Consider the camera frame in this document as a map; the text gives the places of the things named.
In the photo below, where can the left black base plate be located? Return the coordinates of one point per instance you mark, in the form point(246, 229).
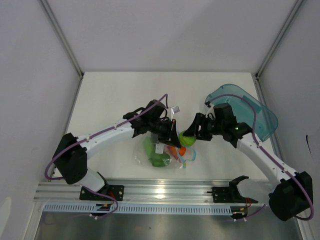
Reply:
point(114, 191)

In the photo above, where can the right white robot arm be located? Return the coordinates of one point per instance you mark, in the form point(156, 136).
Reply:
point(291, 194)

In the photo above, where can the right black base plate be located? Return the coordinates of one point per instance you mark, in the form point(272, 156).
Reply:
point(228, 195)

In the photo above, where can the light green toy pepper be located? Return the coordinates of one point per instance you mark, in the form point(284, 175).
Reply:
point(149, 147)

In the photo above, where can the clear zip bag teal zipper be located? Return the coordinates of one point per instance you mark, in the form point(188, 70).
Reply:
point(141, 158)

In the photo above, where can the dark green toy bell pepper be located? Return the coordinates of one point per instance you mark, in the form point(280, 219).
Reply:
point(160, 160)

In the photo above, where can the teal plastic tub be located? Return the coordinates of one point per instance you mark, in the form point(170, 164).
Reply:
point(245, 107)

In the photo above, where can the red toy chili pepper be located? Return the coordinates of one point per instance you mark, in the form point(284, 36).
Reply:
point(172, 150)

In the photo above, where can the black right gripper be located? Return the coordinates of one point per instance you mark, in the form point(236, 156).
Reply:
point(199, 120)

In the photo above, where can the orange toy pumpkin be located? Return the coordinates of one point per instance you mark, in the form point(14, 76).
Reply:
point(182, 151)

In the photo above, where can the light green toy fruit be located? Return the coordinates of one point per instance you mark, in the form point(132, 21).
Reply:
point(186, 141)

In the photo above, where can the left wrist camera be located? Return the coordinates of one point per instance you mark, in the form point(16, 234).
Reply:
point(174, 109)

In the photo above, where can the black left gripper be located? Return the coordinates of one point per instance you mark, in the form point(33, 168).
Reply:
point(170, 137)

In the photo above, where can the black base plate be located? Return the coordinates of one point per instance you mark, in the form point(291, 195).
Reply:
point(228, 195)
point(114, 191)

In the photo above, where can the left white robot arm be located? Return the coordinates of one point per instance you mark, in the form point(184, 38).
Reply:
point(73, 152)

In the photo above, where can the aluminium mounting rail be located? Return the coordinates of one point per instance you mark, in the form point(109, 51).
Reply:
point(138, 191)

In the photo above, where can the white slotted cable duct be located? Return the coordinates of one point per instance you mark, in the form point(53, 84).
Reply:
point(130, 208)

